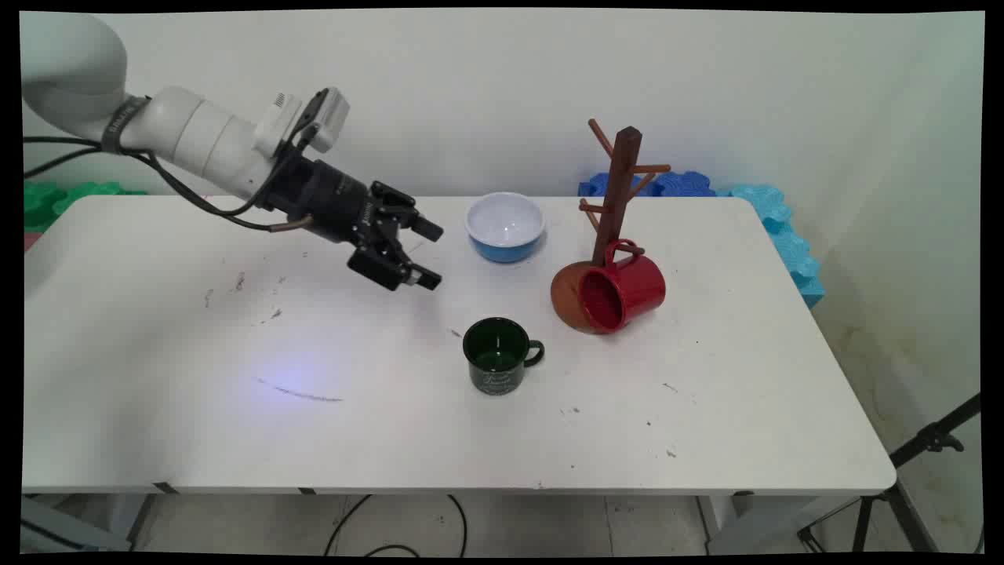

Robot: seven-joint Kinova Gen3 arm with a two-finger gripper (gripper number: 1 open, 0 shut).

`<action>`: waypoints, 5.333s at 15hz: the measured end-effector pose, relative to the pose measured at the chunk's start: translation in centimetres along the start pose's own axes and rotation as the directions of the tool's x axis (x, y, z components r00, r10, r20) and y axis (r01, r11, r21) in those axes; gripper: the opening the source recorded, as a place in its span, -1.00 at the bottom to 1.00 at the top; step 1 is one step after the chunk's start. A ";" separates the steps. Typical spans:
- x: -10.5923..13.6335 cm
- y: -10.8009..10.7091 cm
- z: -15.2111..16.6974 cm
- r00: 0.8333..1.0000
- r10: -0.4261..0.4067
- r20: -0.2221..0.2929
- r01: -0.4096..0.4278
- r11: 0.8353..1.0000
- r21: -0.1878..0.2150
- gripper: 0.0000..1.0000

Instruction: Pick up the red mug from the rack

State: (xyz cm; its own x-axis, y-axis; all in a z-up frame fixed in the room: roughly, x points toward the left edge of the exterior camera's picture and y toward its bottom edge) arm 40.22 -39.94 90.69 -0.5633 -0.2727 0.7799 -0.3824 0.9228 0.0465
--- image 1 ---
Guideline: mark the green foam mat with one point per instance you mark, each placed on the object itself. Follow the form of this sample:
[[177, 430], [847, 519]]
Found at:
[[55, 200]]

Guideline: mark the dark blue foam mat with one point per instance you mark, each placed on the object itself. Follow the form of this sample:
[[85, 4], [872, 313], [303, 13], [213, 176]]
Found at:
[[682, 184]]

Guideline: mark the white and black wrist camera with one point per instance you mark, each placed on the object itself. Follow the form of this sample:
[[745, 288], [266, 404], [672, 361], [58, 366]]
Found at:
[[331, 118]]

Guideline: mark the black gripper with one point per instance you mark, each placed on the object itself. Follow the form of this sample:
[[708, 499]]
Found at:
[[321, 196]]

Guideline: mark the dark green mug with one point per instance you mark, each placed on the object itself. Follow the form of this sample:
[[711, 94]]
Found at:
[[496, 365]]

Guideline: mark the brown wooden mug tree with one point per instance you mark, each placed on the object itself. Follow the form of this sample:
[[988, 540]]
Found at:
[[623, 180]]

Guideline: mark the grey table leg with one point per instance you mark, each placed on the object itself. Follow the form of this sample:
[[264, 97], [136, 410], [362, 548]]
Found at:
[[70, 526], [753, 522]]

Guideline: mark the light blue foam mat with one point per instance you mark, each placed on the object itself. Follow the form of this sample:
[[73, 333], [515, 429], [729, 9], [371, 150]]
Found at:
[[788, 243]]

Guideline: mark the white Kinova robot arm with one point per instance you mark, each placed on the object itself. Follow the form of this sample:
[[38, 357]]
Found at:
[[196, 137]]

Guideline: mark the black tripod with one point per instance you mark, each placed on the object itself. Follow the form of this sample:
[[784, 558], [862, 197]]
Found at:
[[929, 439]]

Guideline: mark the red mug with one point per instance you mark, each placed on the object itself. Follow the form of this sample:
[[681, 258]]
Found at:
[[635, 286]]

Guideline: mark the blue and white bowl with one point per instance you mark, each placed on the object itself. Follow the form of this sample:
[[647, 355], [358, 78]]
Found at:
[[504, 224]]

